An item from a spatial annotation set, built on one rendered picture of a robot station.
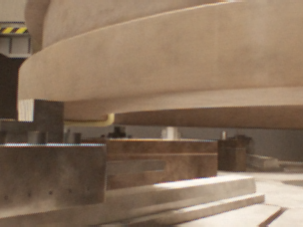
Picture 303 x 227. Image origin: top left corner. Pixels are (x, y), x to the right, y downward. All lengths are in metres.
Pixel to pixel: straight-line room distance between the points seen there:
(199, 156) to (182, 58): 1.60
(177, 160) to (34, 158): 1.56
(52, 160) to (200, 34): 0.63
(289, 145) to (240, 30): 5.96
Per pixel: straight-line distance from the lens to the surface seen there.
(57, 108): 1.41
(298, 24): 1.11
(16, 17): 4.48
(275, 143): 6.95
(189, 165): 2.68
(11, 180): 1.20
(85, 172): 1.34
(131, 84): 1.30
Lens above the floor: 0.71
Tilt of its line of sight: 4 degrees up
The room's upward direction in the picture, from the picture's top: 1 degrees clockwise
